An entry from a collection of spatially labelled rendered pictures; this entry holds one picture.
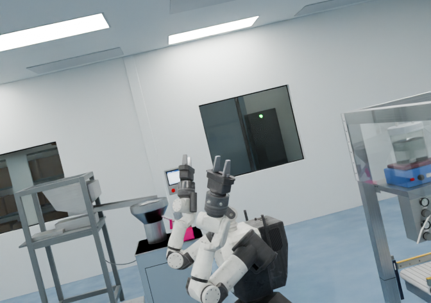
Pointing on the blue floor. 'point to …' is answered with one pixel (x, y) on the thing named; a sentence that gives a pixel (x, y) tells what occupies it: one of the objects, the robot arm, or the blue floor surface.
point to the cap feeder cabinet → (163, 272)
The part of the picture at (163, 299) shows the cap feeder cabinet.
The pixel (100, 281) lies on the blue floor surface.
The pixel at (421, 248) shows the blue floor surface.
